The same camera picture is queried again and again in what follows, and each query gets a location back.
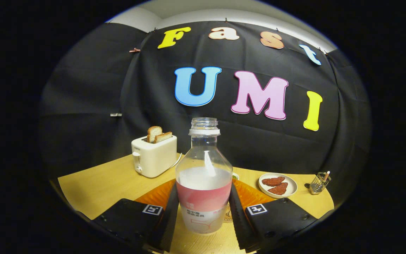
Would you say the black backdrop cloth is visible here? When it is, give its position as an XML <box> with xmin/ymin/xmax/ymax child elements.
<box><xmin>39</xmin><ymin>20</ymin><xmax>371</xmax><ymax>208</ymax></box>

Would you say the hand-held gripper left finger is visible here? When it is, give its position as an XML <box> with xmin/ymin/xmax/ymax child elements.
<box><xmin>93</xmin><ymin>179</ymin><xmax>179</xmax><ymax>253</ymax></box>

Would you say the metal mesh holder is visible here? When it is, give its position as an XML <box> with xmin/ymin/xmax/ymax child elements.
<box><xmin>309</xmin><ymin>171</ymin><xmax>331</xmax><ymax>195</ymax></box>

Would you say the toast bread slice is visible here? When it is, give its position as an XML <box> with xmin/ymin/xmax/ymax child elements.
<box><xmin>147</xmin><ymin>126</ymin><xmax>163</xmax><ymax>143</ymax></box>
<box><xmin>154</xmin><ymin>132</ymin><xmax>173</xmax><ymax>144</ymax></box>

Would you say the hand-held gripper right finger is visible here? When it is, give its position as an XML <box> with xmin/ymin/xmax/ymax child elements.
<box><xmin>228</xmin><ymin>179</ymin><xmax>334</xmax><ymax>253</ymax></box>

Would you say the red-brown meat piece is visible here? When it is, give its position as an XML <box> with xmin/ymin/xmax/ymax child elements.
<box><xmin>262</xmin><ymin>176</ymin><xmax>285</xmax><ymax>187</ymax></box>
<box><xmin>267</xmin><ymin>182</ymin><xmax>289</xmax><ymax>195</ymax></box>

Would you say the wooden table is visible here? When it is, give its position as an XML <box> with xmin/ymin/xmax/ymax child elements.
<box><xmin>58</xmin><ymin>153</ymin><xmax>334</xmax><ymax>254</ymax></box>

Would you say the cream toaster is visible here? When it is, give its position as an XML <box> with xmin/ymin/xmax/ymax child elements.
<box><xmin>131</xmin><ymin>135</ymin><xmax>178</xmax><ymax>178</ymax></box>

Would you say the white round plate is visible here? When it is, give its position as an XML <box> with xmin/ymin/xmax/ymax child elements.
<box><xmin>258</xmin><ymin>173</ymin><xmax>298</xmax><ymax>199</ymax></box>

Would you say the round wooden coaster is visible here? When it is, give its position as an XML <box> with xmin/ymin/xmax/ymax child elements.
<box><xmin>223</xmin><ymin>202</ymin><xmax>234</xmax><ymax>223</ymax></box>

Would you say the white toaster cable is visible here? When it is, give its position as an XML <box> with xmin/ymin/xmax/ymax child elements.
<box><xmin>170</xmin><ymin>152</ymin><xmax>183</xmax><ymax>169</ymax></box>

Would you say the clear juice bottle pink label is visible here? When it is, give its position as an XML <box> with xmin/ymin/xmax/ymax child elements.
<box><xmin>175</xmin><ymin>118</ymin><xmax>233</xmax><ymax>234</ymax></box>

